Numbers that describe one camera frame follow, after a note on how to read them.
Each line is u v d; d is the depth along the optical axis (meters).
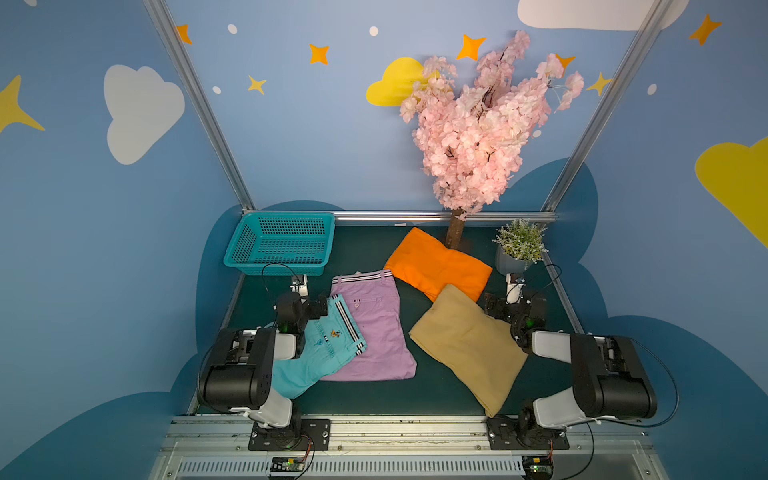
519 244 0.94
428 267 1.05
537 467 0.73
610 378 0.45
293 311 0.72
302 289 0.85
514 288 0.82
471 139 0.67
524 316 0.74
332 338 0.86
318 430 0.75
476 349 0.86
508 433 0.75
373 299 0.98
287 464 0.72
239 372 0.46
